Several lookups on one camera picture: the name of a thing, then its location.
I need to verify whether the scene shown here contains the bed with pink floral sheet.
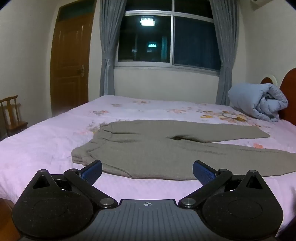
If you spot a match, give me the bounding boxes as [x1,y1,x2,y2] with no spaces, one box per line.
[0,94,296,232]

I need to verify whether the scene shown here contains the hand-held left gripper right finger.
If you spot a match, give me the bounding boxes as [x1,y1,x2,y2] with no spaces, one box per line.
[178,160,267,209]

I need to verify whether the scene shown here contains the red-brown wooden headboard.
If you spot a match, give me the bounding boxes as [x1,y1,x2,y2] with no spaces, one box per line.
[260,68,296,127]

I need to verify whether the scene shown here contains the sliding glass window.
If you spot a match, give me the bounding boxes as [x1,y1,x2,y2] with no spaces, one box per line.
[114,0,221,76]

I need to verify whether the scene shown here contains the wooden chair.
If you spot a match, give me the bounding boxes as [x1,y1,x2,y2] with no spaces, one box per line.
[0,95,28,139]

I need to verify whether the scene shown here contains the brown wooden door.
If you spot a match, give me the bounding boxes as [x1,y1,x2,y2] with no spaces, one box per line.
[50,0,97,117]

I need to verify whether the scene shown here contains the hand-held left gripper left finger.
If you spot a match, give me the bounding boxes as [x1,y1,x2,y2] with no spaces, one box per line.
[29,160,118,209]

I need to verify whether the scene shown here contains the light blue folded duvet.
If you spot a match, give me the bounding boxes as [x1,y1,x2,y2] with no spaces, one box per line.
[228,83,289,122]

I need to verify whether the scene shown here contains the grey pants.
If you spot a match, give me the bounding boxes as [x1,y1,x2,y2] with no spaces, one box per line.
[71,120,296,181]

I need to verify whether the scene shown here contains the grey curtain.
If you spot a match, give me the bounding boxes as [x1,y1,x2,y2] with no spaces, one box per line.
[99,0,127,97]
[209,0,240,106]

